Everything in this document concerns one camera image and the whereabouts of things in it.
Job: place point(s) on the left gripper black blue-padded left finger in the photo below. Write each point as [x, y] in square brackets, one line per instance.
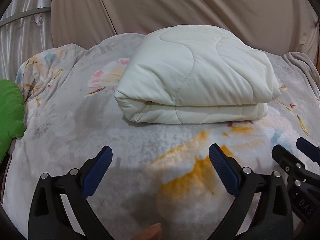
[48, 218]

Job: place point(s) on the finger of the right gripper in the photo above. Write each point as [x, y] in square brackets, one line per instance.
[306, 147]
[286, 160]

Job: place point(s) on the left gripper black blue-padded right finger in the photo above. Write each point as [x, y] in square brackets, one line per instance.
[261, 207]

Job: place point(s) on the cream quilted jacket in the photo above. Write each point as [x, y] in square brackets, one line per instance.
[196, 74]

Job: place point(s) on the person's hand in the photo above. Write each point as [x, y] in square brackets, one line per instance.
[153, 232]

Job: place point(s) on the green pillow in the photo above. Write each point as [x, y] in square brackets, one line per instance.
[12, 114]

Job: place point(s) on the grey floral fleece blanket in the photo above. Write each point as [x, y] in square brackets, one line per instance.
[159, 173]

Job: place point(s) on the beige curtain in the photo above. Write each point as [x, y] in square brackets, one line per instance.
[275, 26]

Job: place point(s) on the white sheer curtain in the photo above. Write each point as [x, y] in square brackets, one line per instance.
[25, 32]

